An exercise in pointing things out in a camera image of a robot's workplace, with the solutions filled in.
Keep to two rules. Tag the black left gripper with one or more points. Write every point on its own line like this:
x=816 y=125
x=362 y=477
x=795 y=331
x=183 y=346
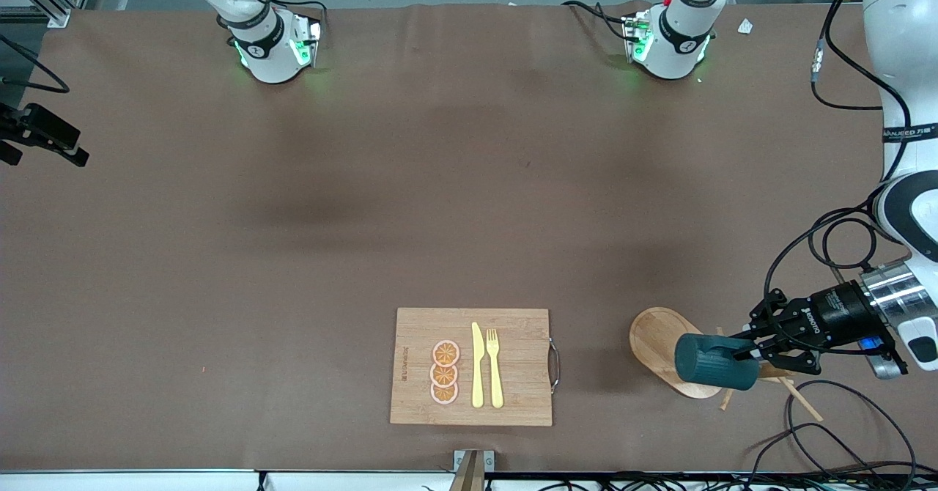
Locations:
x=834 y=312

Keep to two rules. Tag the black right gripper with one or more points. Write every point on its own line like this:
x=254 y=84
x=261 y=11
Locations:
x=45 y=129

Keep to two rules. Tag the dark green ribbed cup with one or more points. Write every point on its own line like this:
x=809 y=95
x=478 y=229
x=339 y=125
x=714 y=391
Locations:
x=707 y=363

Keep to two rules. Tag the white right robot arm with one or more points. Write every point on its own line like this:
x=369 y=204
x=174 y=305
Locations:
x=267 y=51

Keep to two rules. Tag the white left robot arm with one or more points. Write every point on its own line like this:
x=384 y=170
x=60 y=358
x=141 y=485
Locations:
x=901 y=37

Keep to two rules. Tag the wooden mug rack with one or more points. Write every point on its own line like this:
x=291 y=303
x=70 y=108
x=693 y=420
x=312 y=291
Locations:
x=656 y=337

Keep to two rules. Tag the wooden cutting board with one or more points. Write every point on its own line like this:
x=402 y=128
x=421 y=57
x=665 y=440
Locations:
x=516 y=396

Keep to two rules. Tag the yellow plastic fork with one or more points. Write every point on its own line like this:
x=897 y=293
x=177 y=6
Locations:
x=496 y=381

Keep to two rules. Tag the white paper scrap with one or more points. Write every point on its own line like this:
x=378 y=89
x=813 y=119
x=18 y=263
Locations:
x=745 y=26

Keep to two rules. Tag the yellow plastic knife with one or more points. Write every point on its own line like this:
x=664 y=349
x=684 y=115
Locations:
x=478 y=374

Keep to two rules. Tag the toy orange slice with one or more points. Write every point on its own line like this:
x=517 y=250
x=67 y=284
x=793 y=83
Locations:
x=443 y=375
x=445 y=352

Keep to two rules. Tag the metal bracket with brown bar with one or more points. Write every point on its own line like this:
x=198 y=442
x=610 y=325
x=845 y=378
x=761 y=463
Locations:
x=469 y=473

